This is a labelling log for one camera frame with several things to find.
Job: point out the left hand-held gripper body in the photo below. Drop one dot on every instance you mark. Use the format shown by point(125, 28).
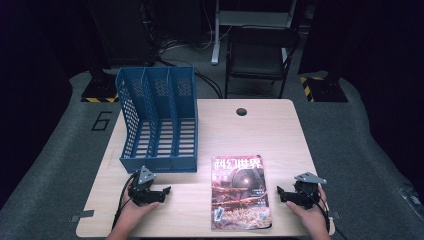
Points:
point(141, 193)

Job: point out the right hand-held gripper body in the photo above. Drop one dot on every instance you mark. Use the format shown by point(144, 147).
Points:
point(306, 195)

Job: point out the blue plastic file rack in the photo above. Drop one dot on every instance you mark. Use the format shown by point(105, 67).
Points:
point(156, 165)

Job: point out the red cover magazine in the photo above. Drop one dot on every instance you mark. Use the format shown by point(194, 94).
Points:
point(240, 196)

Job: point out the person's left hand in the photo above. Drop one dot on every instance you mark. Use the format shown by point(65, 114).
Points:
point(128, 218)

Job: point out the person's right hand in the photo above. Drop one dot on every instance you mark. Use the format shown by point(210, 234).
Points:
point(315, 223)

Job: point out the grey tape strip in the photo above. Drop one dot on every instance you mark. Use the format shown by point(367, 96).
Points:
point(81, 216)
point(334, 215)

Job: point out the black stand base striped edge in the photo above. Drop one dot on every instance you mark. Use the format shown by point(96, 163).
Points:
point(328, 90)
point(100, 88)

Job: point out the black folding chair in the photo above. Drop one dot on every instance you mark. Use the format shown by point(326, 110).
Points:
point(260, 56)

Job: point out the dark cabinet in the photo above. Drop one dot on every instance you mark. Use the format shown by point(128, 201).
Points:
point(123, 33)

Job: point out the white metal desk frame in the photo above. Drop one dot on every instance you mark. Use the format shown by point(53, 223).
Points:
point(216, 43)

